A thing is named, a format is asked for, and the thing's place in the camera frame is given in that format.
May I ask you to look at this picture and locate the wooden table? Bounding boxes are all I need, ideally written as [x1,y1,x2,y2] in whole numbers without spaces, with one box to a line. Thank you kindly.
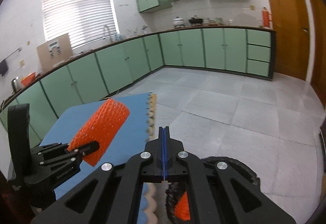
[146,93,157,141]

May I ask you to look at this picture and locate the orange thermos flask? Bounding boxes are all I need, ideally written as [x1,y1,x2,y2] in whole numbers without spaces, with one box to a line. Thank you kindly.
[262,7,272,28]

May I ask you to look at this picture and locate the chrome sink faucet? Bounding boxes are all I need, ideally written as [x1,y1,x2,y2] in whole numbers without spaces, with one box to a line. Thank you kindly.
[102,25,111,41]

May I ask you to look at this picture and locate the window blinds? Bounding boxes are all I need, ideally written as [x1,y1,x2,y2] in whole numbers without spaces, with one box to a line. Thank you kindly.
[42,0,119,49]

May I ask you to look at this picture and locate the orange foam net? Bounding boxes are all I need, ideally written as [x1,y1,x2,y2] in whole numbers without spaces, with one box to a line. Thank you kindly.
[72,99,130,166]
[174,191,191,221]

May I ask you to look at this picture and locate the steel electric kettle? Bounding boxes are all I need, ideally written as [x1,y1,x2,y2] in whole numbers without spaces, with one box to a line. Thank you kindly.
[11,77,22,93]

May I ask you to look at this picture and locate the dark hanging towel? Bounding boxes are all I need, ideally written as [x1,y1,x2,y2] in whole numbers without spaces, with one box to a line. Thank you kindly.
[0,59,8,77]

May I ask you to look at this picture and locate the orange plastic basin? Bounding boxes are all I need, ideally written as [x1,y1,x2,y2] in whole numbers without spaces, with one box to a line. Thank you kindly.
[21,72,36,87]

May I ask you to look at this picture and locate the brown cardboard box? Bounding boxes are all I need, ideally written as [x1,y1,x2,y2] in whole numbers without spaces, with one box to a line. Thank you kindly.
[36,34,73,72]

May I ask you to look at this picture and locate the black lined trash bin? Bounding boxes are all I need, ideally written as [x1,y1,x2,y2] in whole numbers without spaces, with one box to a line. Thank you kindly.
[164,156,261,224]

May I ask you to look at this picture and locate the wall towel rail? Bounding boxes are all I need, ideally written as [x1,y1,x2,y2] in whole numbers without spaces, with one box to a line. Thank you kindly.
[1,46,23,62]

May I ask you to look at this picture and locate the blue table cloth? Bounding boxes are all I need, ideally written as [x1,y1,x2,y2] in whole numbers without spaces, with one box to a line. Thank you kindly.
[34,93,155,223]

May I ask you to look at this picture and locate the green lower kitchen cabinets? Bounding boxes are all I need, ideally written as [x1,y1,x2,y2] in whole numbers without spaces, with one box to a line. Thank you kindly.
[1,26,276,146]

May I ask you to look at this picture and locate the wooden door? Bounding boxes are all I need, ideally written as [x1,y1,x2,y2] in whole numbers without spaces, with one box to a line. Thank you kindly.
[269,0,310,80]

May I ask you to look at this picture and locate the black wok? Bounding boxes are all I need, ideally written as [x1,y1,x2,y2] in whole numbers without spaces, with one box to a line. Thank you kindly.
[188,15,203,26]

